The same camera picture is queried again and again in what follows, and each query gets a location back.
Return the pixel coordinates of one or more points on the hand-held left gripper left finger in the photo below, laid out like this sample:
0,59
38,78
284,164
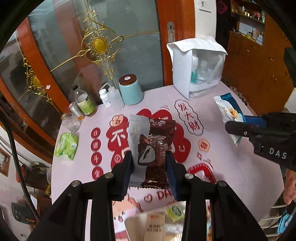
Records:
124,183

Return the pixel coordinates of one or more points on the blue white biscuit packet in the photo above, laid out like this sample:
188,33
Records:
227,111

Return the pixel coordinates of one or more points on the silver metal can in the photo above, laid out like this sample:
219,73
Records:
76,110

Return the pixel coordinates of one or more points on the small gold door ornament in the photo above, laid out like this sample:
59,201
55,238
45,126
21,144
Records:
35,81

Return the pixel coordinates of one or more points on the teal canister brown lid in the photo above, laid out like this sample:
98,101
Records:
130,90

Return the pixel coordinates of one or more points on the clear plastic wash bottle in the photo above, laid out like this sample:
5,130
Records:
114,98

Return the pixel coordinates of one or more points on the pink printed tablecloth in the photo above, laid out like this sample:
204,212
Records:
231,166

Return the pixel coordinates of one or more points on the large gold door ornament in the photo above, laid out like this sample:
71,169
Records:
99,44

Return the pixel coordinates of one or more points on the brown chocolate snack packet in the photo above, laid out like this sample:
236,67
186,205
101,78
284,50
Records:
152,148

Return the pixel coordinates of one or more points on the glass bottle green label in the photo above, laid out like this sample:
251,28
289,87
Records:
84,102

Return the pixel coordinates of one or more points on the person's right hand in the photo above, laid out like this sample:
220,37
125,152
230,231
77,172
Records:
291,185

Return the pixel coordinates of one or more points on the green wet wipes pack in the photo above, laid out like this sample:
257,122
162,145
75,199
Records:
66,144

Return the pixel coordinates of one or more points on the teal white bottle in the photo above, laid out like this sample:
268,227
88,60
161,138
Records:
195,69

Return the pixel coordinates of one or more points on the white cardboard tray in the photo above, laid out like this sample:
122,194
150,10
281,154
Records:
167,223

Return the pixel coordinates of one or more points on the beige cracker packet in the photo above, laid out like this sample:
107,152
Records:
148,224

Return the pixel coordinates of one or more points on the small green snack packet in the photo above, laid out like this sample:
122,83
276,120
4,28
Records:
175,209

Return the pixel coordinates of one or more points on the white pill bottle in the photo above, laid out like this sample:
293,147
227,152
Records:
105,97

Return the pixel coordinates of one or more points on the wooden framed wall niche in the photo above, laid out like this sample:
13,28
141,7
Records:
4,162

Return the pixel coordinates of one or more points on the white wall switch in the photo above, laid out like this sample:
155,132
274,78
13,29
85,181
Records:
204,4

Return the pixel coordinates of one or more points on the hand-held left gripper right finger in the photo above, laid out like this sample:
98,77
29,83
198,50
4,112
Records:
173,183

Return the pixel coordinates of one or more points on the white clear-front storage cabinet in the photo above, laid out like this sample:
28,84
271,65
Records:
180,76

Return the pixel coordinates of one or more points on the wooden cabinet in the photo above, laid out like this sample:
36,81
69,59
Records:
254,69

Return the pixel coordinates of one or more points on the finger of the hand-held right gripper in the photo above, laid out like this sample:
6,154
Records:
253,119
240,129

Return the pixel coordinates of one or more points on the red paper decoration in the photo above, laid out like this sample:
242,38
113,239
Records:
220,3

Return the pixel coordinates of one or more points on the wooden wall shelf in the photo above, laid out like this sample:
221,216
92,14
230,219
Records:
249,23

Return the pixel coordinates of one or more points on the clear glass cup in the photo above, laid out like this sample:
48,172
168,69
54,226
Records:
70,121

